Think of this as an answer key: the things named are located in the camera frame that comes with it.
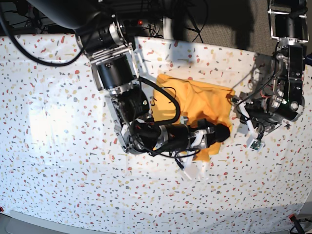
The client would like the white terrazzo pattern tablecloth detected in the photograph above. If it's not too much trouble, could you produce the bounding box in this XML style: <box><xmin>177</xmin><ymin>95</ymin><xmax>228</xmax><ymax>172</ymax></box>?
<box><xmin>0</xmin><ymin>37</ymin><xmax>312</xmax><ymax>234</ymax></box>

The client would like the red black clamp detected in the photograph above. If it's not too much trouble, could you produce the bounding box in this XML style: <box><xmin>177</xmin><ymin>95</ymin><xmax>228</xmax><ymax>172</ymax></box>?
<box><xmin>289</xmin><ymin>214</ymin><xmax>305</xmax><ymax>234</ymax></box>

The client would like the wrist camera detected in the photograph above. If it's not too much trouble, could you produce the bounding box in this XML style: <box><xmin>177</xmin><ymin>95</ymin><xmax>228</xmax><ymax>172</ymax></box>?
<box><xmin>247</xmin><ymin>136</ymin><xmax>265</xmax><ymax>152</ymax></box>
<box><xmin>181</xmin><ymin>157</ymin><xmax>207</xmax><ymax>181</ymax></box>

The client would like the aluminium frame post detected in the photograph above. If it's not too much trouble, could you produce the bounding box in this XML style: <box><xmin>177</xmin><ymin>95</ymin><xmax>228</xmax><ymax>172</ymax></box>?
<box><xmin>162</xmin><ymin>17</ymin><xmax>174</xmax><ymax>40</ymax></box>

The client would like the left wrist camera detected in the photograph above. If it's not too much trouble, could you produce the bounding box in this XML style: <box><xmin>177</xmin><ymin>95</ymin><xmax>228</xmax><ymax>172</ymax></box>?
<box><xmin>247</xmin><ymin>136</ymin><xmax>265</xmax><ymax>152</ymax></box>

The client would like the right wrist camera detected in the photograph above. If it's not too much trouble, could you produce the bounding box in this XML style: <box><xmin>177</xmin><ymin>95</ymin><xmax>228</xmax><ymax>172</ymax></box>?
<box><xmin>181</xmin><ymin>157</ymin><xmax>207</xmax><ymax>181</ymax></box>

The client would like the yellow T-shirt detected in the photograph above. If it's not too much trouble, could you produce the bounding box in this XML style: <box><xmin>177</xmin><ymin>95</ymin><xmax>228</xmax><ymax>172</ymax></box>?
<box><xmin>151</xmin><ymin>74</ymin><xmax>235</xmax><ymax>162</ymax></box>

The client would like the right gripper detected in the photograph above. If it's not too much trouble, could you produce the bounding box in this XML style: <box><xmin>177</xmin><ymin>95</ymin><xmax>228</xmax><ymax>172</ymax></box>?
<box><xmin>156</xmin><ymin>119</ymin><xmax>231</xmax><ymax>153</ymax></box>

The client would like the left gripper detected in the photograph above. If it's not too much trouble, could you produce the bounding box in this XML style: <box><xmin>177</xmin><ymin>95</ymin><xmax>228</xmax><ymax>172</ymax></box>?
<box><xmin>232</xmin><ymin>92</ymin><xmax>280</xmax><ymax>133</ymax></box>

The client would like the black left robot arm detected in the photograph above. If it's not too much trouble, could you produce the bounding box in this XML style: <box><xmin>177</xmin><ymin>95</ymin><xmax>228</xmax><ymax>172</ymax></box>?
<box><xmin>233</xmin><ymin>0</ymin><xmax>309</xmax><ymax>134</ymax></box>

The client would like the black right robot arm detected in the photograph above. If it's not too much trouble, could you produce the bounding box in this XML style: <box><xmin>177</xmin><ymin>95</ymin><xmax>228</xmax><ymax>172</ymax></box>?
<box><xmin>31</xmin><ymin>0</ymin><xmax>230</xmax><ymax>157</ymax></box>

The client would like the white power strip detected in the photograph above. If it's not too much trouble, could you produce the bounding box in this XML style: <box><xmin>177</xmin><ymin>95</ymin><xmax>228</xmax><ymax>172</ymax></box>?
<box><xmin>122</xmin><ymin>19</ymin><xmax>149</xmax><ymax>28</ymax></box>

